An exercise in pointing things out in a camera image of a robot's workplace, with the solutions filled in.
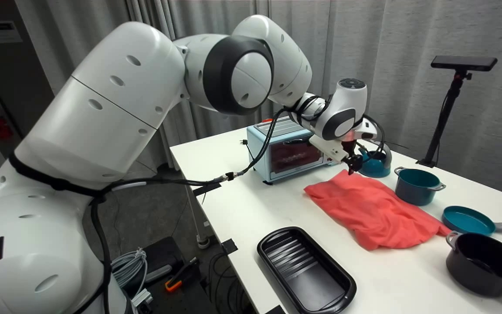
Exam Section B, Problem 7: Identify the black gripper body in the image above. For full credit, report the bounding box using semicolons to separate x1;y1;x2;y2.
340;129;378;160

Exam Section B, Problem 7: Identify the red sweatshirt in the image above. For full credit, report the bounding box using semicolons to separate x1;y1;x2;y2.
303;169;453;253

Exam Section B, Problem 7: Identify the teal toy kettle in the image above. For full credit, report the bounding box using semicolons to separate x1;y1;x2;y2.
357;141;394;179

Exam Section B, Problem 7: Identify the teal toy pot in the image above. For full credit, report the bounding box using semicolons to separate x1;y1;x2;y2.
392;165;448;207

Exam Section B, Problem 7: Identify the light blue toaster oven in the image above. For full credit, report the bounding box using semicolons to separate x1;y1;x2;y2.
246;118;336;185

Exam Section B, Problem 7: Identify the grey curtain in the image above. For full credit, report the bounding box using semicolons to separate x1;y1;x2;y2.
14;0;502;199

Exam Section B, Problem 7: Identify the black ribbed grill tray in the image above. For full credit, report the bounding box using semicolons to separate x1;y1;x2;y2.
256;225;359;314

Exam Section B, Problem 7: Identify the teal toy frying pan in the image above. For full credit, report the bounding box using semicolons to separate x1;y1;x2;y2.
441;204;502;237

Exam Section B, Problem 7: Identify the small black tape piece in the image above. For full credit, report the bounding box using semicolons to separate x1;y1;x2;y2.
221;237;239;256

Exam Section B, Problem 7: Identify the black tape strip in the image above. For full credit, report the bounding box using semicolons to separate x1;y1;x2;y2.
192;181;223;197

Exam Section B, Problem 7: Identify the black toy pot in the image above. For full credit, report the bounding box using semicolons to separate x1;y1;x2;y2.
445;230;502;300

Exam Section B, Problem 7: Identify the black box on floor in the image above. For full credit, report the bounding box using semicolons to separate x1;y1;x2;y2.
143;235;187;284

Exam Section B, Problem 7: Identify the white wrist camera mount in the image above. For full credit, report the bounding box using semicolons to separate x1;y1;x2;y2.
317;137;352;167

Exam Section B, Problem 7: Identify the black camera tripod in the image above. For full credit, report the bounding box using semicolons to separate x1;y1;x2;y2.
415;54;500;169

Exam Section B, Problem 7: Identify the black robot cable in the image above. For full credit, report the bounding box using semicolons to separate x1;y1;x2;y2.
73;106;300;314

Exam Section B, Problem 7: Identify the orange handled tool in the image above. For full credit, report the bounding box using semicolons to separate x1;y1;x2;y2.
162;254;202;293

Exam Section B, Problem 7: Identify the white cable bundle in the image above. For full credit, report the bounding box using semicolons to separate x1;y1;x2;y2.
110;247;155;310

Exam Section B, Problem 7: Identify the white wall label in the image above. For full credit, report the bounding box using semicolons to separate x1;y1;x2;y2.
0;19;24;45

